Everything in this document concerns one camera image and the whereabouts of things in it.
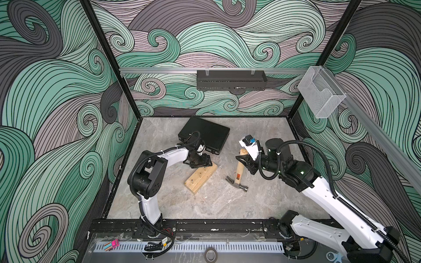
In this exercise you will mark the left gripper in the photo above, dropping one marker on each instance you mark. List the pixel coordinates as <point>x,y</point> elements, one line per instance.
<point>205,160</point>

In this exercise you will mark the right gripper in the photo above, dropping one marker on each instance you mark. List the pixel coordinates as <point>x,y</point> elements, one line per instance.
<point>249,162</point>

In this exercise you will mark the wooden block with nails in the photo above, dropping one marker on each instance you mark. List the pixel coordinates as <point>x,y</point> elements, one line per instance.
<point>199,178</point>

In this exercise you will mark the wooden handle claw hammer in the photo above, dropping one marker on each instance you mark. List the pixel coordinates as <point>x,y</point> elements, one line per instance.
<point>236,181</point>

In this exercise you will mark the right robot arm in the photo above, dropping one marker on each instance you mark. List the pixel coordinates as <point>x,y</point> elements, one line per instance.
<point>358,238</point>

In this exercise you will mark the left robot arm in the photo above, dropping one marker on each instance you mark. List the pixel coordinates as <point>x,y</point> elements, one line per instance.
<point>145,180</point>

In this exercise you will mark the black hard case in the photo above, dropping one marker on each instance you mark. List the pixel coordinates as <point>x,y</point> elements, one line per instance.
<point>213,135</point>

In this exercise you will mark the tape roll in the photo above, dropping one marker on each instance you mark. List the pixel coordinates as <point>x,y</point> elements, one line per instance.
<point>211,255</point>

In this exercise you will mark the pink small clip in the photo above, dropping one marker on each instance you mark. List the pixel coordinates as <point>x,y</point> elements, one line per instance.
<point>115,243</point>

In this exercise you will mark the blue scissors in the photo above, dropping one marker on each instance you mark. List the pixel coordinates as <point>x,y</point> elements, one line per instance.
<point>334,257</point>

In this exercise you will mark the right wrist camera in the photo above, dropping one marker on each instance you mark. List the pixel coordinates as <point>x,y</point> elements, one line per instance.
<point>250,144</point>

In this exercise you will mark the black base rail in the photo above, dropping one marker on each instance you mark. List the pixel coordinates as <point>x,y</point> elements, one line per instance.
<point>184,228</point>

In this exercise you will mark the black wall shelf tray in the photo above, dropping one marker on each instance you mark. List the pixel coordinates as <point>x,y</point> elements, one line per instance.
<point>231,80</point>

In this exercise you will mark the clear plastic wall bin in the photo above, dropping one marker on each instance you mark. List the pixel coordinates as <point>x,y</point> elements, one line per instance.
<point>321,91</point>

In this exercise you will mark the white slotted cable duct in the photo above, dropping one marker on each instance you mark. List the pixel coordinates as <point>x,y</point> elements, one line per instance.
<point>195,247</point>

